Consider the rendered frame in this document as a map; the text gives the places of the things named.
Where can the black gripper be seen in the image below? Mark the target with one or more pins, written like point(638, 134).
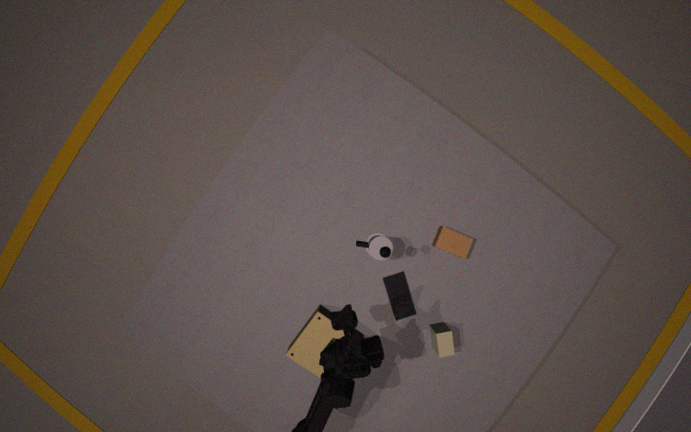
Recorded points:
point(349, 356)

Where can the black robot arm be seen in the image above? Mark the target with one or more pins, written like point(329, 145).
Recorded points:
point(335, 391)

